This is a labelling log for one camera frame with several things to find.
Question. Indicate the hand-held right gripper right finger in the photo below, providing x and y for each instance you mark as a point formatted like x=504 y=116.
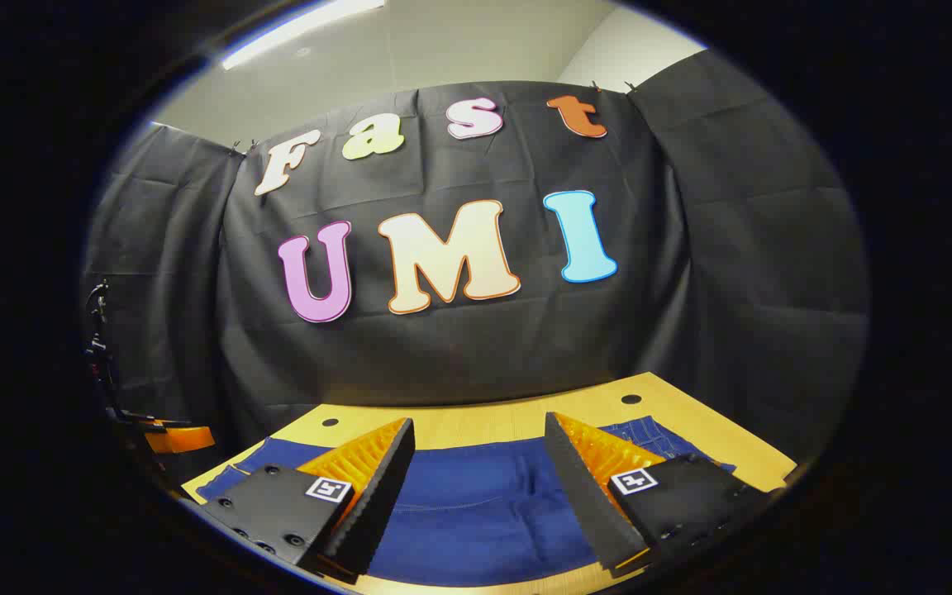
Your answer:
x=583 y=496

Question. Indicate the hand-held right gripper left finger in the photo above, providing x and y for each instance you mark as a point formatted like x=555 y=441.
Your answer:
x=381 y=487

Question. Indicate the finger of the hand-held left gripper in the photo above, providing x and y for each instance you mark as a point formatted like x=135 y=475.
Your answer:
x=183 y=439

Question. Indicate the blue denim jeans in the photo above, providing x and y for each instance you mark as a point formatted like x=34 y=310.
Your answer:
x=476 y=504

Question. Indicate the black backdrop cloth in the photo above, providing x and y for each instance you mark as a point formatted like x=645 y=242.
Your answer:
x=476 y=364

